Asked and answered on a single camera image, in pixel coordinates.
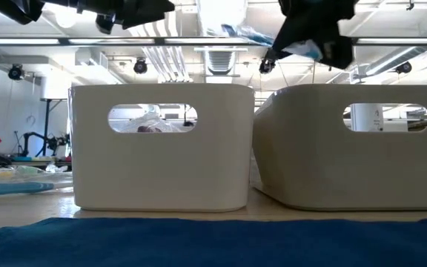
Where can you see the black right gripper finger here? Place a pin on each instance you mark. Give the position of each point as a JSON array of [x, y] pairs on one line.
[[291, 39], [337, 52]]

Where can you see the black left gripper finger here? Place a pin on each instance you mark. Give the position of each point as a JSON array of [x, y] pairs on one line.
[[143, 11]]

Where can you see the purple white toothbrush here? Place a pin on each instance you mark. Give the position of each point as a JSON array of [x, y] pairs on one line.
[[148, 129]]

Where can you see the black background robot arm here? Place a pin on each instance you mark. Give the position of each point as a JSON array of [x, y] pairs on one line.
[[43, 142]]

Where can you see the black ceiling spotlight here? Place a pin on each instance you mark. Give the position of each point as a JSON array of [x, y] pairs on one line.
[[140, 66], [15, 71], [404, 67], [266, 66]]

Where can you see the black crossbar with light strips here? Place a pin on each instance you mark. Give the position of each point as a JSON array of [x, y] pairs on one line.
[[63, 41]]

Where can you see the white square pillar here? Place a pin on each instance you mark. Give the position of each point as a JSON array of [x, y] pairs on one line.
[[367, 116]]

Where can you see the white box on pole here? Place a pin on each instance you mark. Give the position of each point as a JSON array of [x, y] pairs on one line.
[[56, 87]]

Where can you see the pale grey plastic bin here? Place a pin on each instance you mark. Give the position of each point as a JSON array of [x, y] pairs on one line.
[[347, 174]]

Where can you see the black vertical pole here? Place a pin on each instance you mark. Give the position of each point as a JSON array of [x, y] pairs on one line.
[[46, 126]]

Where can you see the white plastic bin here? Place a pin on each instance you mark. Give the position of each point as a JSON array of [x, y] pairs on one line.
[[154, 174]]

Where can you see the green white wrapped toothbrush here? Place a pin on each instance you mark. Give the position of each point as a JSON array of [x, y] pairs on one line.
[[17, 171]]

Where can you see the blue cloth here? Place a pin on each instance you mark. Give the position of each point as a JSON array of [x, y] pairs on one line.
[[213, 244]]

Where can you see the white ventilation duct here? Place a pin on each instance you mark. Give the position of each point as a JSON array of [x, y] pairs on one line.
[[217, 15]]

